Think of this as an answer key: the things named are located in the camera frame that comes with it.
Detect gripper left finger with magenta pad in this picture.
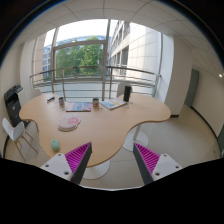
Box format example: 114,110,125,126
41,142,92,185

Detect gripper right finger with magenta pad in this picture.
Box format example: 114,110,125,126
133,143,182,185

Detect wavy wooden table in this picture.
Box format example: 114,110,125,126
18,92,172,181

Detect colourful magazine on table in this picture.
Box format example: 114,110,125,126
66,102,92,112

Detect white chair with wooden legs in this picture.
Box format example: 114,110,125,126
2,118,36,152

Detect black sunglasses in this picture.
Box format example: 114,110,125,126
47,97,55,103

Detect open light blue book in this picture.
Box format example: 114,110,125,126
101,98,126,110

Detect green door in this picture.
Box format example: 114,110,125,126
185,70,199,107

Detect black cylindrical speaker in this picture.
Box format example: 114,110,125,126
123,86,131,102

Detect white chair at left rear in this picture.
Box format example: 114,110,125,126
21,89,41,105

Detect white chair behind table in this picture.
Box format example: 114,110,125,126
116,82,133,98

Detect black office printer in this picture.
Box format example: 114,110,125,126
4,85,27,127

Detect metal balcony railing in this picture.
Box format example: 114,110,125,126
30,65,161,102

